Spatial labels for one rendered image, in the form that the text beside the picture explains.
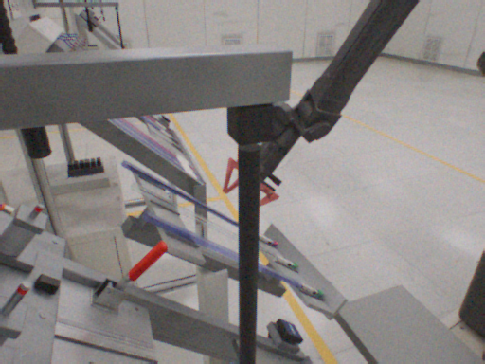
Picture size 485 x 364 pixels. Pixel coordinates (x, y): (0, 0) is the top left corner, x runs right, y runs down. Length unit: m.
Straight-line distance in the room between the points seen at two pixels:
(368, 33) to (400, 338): 0.74
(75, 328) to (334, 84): 0.54
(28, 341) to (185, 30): 7.78
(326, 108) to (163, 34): 7.31
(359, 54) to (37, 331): 0.57
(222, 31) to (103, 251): 7.12
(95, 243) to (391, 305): 1.01
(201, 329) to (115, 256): 0.89
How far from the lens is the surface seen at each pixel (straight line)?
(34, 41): 1.36
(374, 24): 0.63
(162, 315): 0.56
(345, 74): 0.66
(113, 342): 0.46
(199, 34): 8.06
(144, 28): 7.85
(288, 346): 0.73
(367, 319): 1.06
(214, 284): 0.83
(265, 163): 0.71
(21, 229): 0.35
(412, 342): 1.05
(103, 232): 1.38
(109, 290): 0.47
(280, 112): 0.67
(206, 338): 0.62
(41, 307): 0.35
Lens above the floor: 1.36
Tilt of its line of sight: 28 degrees down
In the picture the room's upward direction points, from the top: straight up
